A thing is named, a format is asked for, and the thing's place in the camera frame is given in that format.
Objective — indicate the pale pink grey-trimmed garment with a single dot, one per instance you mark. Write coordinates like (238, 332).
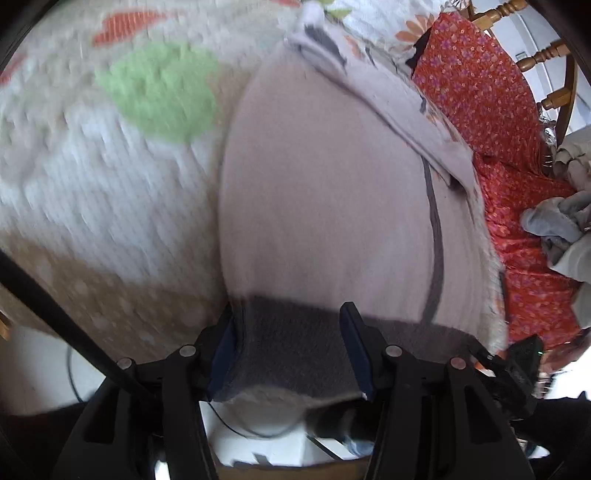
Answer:
(323, 207)

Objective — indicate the beige crumpled garment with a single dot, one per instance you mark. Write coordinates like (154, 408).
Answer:
(575, 159)

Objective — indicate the wooden chair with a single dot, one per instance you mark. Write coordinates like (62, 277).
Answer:
(549, 55)

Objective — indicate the grey crumpled garment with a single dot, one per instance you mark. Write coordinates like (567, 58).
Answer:
(554, 221)

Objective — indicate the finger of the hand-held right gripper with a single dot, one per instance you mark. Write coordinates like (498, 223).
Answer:
(487, 361)

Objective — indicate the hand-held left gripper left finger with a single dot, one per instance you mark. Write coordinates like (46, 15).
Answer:
(223, 357)

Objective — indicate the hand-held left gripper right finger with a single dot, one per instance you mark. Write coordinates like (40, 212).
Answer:
(359, 353)

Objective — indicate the black rod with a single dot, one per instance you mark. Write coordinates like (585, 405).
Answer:
(69, 323)

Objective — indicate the white blanket with coloured shapes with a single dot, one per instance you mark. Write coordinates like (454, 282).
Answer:
(106, 184)

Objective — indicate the white crumpled garment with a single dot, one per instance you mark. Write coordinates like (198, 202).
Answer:
(572, 263)

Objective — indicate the red floral cloth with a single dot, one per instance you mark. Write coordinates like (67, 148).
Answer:
(498, 138)

